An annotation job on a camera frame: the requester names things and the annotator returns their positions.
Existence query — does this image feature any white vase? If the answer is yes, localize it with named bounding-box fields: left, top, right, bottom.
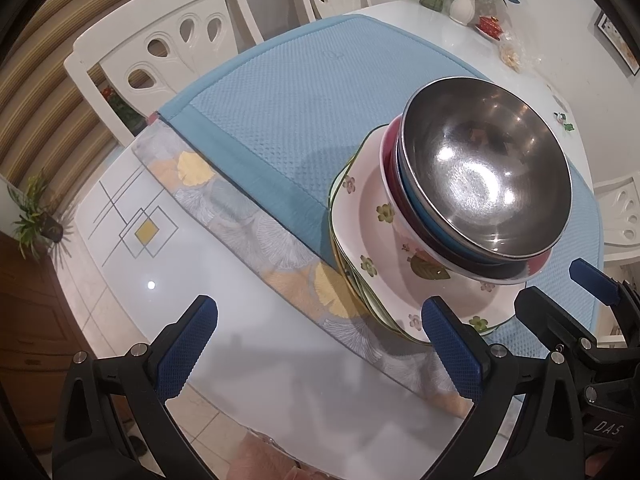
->
left=449, top=0, right=477, bottom=27

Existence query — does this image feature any small green table ornament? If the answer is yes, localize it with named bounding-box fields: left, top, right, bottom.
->
left=551, top=109, right=577, bottom=133

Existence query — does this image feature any framed wall picture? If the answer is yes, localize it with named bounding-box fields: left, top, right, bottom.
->
left=594, top=9, right=640, bottom=75

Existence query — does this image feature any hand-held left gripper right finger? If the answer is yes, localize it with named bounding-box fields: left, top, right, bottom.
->
left=421, top=296, right=586, bottom=480

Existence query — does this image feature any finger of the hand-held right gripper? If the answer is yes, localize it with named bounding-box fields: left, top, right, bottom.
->
left=570, top=258, right=640, bottom=321
left=515, top=286, right=598, bottom=361

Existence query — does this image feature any clear snack bag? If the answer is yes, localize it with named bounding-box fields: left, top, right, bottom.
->
left=496, top=30, right=543, bottom=70

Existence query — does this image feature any blue waffle table mat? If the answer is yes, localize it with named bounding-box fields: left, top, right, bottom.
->
left=157, top=15, right=603, bottom=396

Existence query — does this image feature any brown wooden cabinet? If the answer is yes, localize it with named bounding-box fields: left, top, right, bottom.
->
left=0, top=232, right=98, bottom=441

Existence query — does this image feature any large steel bowl pink outside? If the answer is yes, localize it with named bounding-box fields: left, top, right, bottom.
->
left=379, top=115, right=553, bottom=278

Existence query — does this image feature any green potted plant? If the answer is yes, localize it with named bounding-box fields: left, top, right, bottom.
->
left=6, top=172, right=77, bottom=261

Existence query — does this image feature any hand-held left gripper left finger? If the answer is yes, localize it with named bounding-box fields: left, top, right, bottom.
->
left=50, top=295, right=219, bottom=480

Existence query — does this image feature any red dish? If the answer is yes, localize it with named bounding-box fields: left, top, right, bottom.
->
left=475, top=14, right=505, bottom=41

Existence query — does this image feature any small steel bowl blue outside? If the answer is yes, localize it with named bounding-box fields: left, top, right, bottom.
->
left=395, top=76, right=573, bottom=266

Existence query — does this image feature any small square tree print plate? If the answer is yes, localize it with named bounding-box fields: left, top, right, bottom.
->
left=327, top=125, right=526, bottom=346

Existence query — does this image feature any striped beige curtain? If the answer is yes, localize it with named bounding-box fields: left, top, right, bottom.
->
left=0, top=0, right=156, bottom=188

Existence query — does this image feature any pink polka dot bowl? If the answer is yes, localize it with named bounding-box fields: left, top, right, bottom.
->
left=378, top=120, right=553, bottom=287

